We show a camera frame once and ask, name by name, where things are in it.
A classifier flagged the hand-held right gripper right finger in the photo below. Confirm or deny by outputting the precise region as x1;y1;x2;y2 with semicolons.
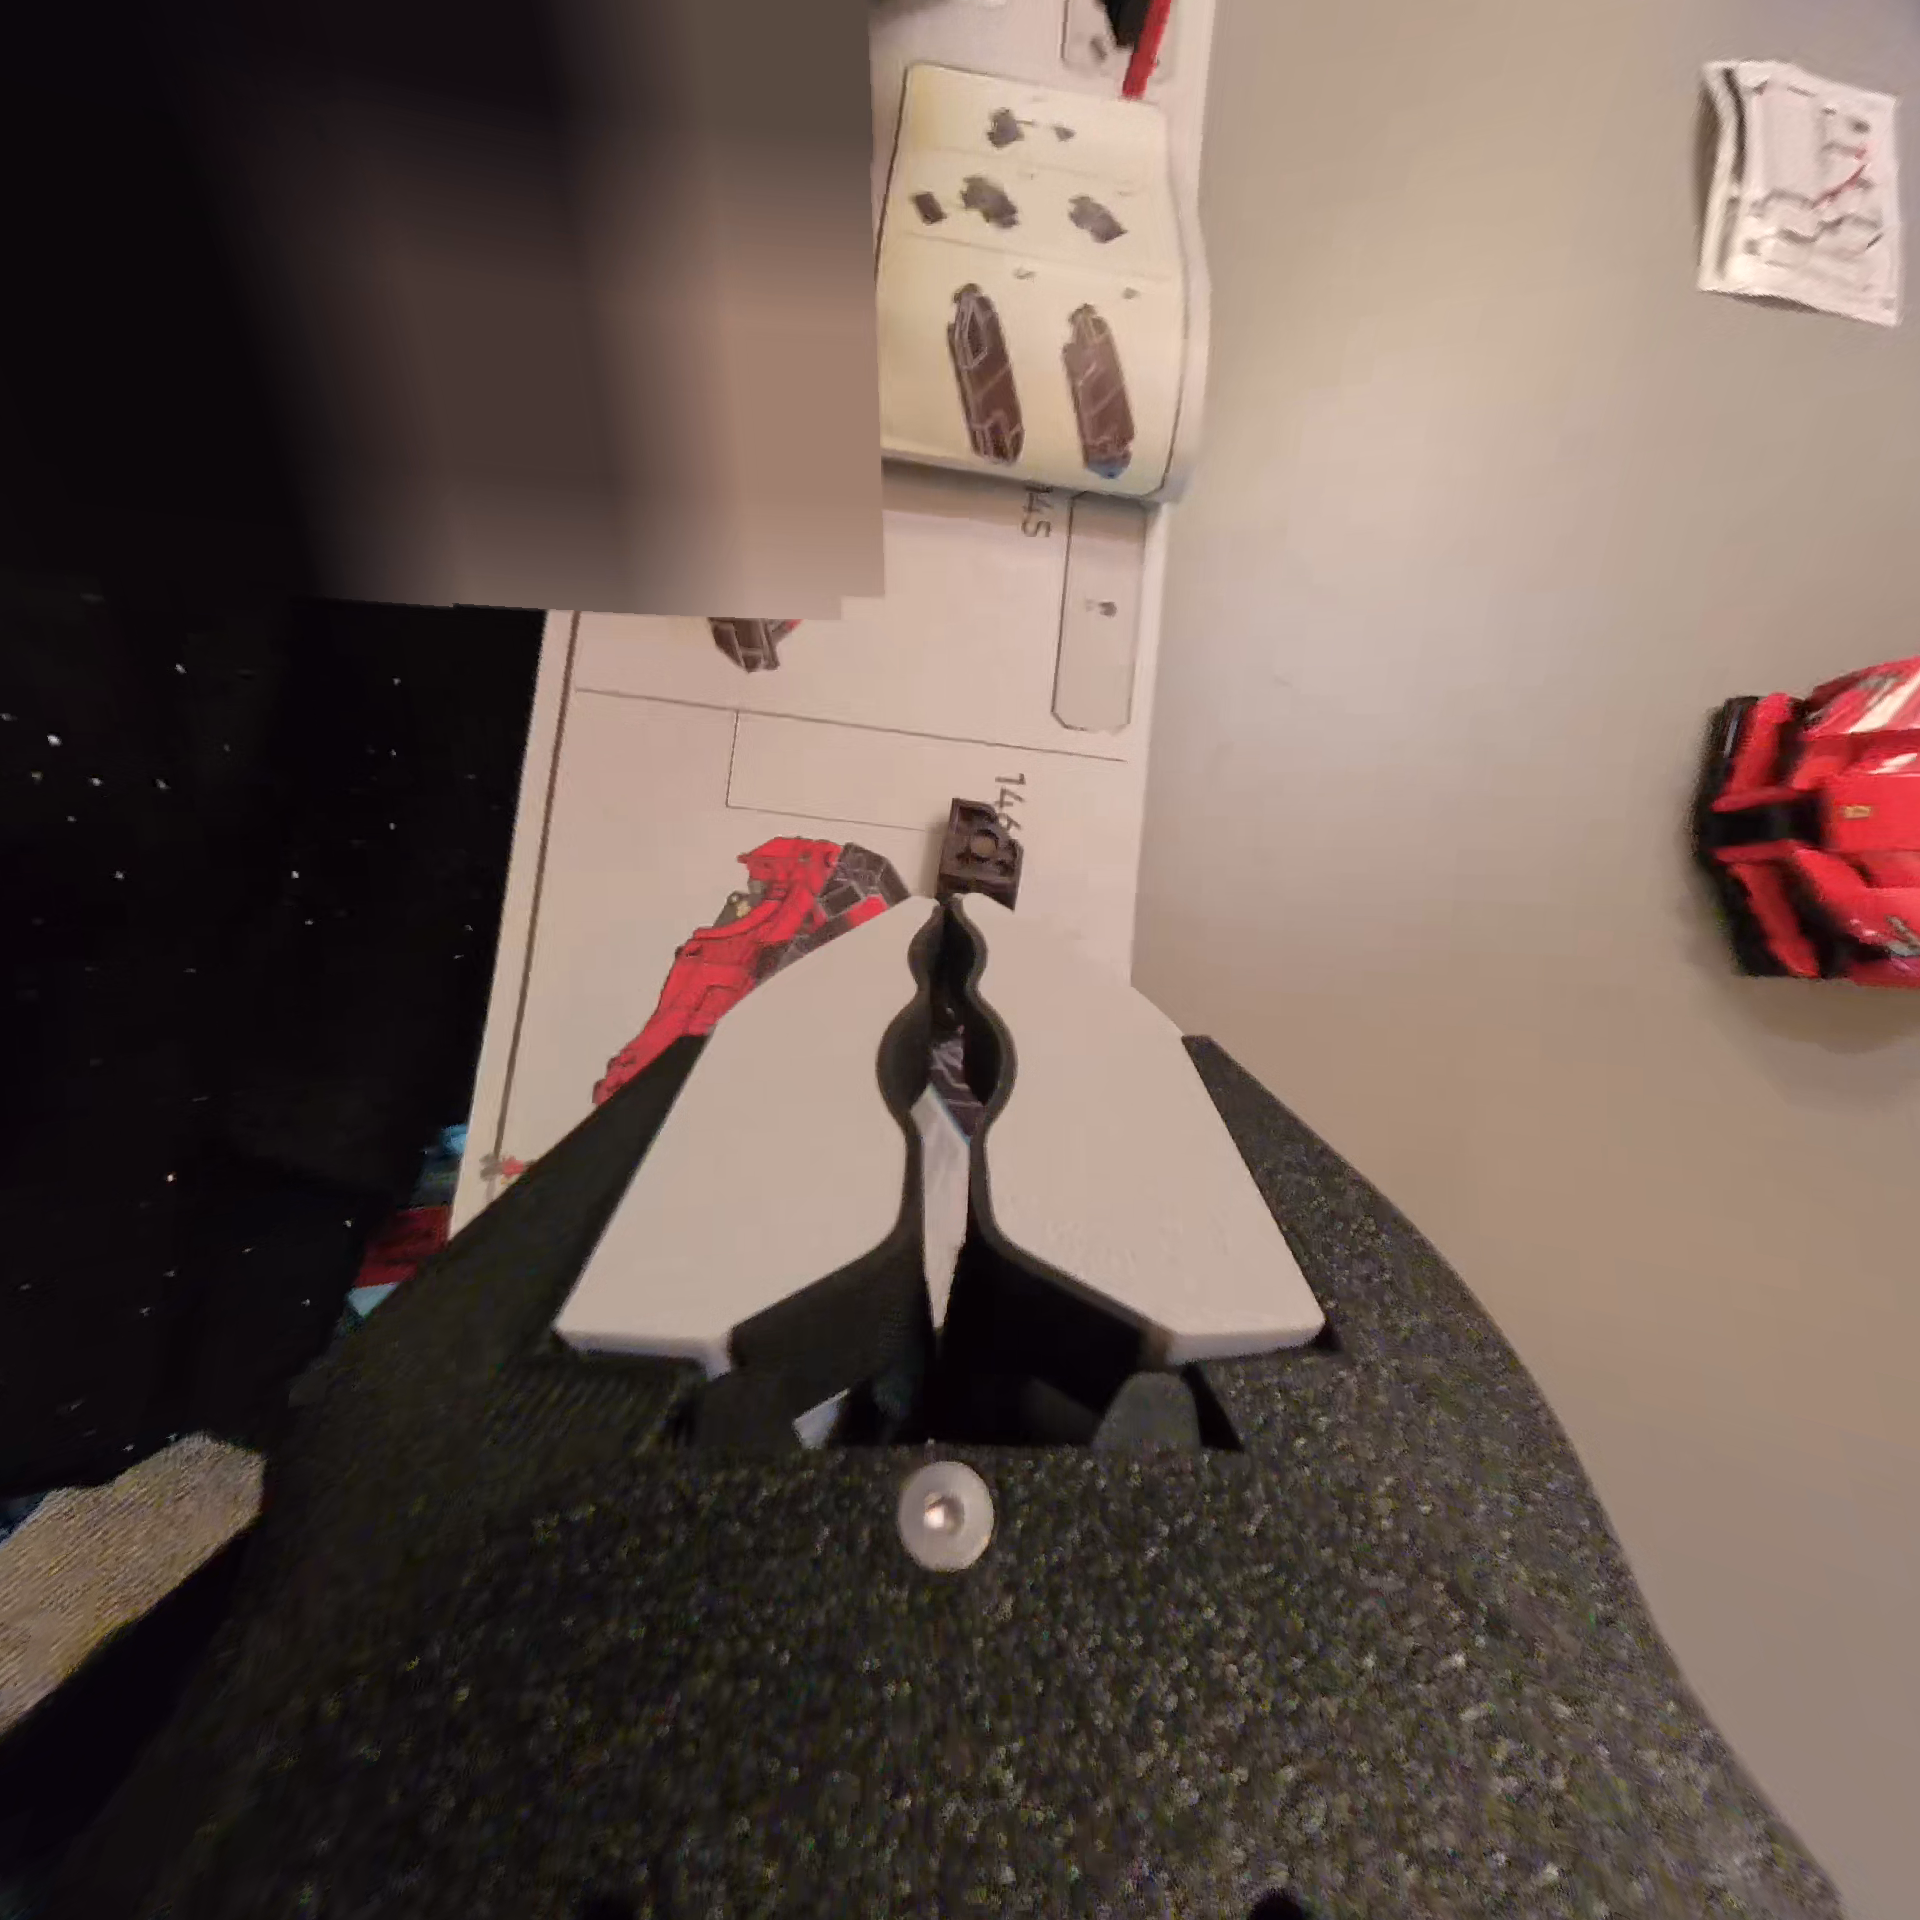
944;898;1332;1368

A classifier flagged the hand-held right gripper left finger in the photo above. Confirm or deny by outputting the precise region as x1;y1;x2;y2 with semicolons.
558;898;946;1370

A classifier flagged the tiny black lego piece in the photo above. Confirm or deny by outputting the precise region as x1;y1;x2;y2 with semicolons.
944;795;1023;908

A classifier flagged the lego instruction booklet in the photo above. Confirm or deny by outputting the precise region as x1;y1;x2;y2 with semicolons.
446;0;1211;1243

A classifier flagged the red lego car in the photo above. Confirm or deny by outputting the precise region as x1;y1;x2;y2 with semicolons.
1692;657;1920;992

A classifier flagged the red blue printed object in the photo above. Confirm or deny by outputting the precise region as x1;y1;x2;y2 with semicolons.
349;1117;458;1332

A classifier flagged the white sticker sheet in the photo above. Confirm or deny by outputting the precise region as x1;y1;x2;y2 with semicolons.
1698;60;1905;331

